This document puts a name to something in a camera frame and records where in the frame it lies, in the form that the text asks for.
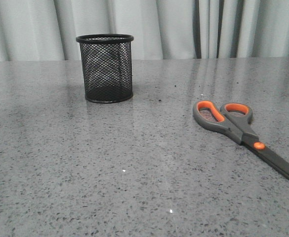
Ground black mesh pen cup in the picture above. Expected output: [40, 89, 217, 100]
[76, 34, 134, 103]

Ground grey pleated curtain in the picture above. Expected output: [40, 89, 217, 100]
[0, 0, 289, 61]

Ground grey orange handled scissors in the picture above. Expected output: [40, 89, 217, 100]
[193, 101, 289, 180]

